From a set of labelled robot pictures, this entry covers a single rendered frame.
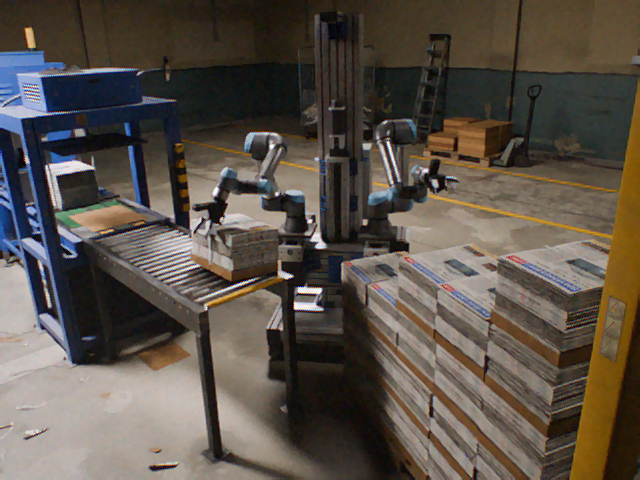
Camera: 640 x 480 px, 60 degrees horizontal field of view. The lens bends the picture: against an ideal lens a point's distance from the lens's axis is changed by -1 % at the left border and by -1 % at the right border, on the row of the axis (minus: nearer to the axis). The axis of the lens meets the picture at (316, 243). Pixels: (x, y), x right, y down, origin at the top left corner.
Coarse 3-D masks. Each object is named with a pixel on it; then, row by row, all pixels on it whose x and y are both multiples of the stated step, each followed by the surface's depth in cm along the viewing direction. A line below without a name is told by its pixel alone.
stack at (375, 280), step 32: (384, 256) 289; (352, 288) 275; (384, 288) 253; (352, 320) 282; (384, 320) 248; (352, 352) 291; (384, 352) 251; (416, 352) 224; (416, 384) 227; (448, 384) 204; (480, 384) 185; (384, 416) 263; (416, 416) 231; (448, 416) 207; (480, 416) 187; (384, 448) 270; (416, 448) 235; (448, 448) 210
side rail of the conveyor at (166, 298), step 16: (96, 256) 323; (112, 256) 307; (112, 272) 310; (128, 272) 291; (144, 272) 285; (144, 288) 280; (160, 288) 266; (160, 304) 270; (176, 304) 256; (192, 304) 250; (192, 320) 248; (208, 320) 246
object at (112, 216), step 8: (104, 208) 394; (112, 208) 395; (120, 208) 394; (72, 216) 379; (80, 216) 379; (88, 216) 378; (96, 216) 378; (104, 216) 377; (112, 216) 377; (120, 216) 376; (128, 216) 376; (136, 216) 375; (144, 216) 374; (88, 224) 362; (96, 224) 361; (104, 224) 361; (112, 224) 360; (120, 224) 360
